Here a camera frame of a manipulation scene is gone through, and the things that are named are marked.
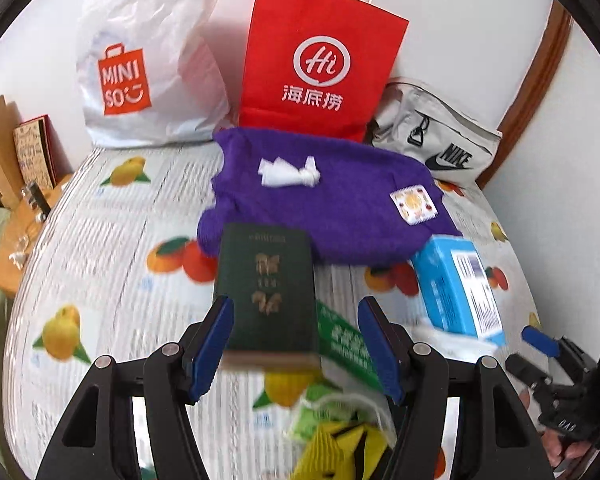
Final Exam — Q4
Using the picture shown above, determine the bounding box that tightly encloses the dark green tea box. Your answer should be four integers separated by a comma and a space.
214, 223, 321, 372

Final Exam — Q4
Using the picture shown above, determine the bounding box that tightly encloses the yellow black pouch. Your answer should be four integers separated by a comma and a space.
290, 422, 396, 480

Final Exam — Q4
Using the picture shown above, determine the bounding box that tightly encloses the small fruit print sachet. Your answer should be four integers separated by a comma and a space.
390, 185, 438, 226

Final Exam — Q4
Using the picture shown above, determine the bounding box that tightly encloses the purple towel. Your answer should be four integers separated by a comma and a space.
197, 128, 459, 266

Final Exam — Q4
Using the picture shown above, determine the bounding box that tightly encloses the blue tissue pack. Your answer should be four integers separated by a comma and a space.
412, 235, 506, 347

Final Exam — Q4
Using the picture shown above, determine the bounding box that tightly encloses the person's right hand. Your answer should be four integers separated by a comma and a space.
519, 388, 591, 472

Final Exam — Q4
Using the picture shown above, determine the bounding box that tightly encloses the wooden nightstand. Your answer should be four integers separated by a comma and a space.
0, 173, 77, 298

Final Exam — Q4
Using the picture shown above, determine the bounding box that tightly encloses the small white knotted cloth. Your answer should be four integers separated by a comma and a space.
258, 156, 321, 188

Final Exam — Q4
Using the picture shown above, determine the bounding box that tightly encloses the white mint glove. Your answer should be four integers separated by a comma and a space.
406, 323, 498, 363

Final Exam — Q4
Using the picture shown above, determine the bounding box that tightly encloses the brown wooden door frame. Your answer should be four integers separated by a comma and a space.
477, 0, 572, 188

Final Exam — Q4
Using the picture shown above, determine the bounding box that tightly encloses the white Miniso plastic bag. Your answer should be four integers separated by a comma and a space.
76, 0, 230, 148

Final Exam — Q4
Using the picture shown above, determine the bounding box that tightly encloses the wooden bed headboard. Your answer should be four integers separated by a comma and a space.
0, 96, 24, 209

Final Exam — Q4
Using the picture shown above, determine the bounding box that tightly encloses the grey Nike waist bag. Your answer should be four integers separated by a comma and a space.
370, 77, 502, 188

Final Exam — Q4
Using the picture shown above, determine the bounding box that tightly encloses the red Haidilao paper bag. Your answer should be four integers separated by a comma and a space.
238, 0, 408, 142

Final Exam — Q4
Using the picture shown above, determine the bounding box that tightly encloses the green tissue pack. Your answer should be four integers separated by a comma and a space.
285, 384, 382, 443

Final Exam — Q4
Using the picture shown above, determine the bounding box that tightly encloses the fruit print tablecloth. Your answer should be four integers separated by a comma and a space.
2, 143, 548, 479

